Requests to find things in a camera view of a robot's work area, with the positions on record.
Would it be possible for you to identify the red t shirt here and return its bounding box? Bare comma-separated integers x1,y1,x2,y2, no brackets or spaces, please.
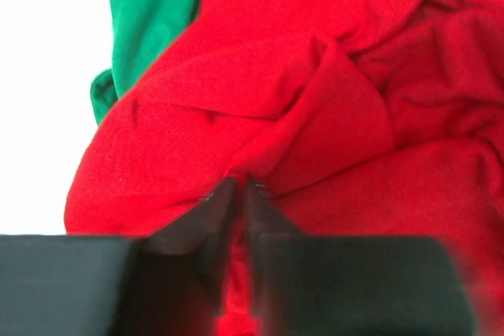
65,0,503,335

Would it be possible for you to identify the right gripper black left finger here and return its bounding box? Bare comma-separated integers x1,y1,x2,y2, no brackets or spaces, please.
143,177,239,308

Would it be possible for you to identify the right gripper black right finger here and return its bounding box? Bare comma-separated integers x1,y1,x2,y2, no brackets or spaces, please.
244,180,302,242

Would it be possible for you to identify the green t shirt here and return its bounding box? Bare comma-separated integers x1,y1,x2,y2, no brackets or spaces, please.
90,0,201,123

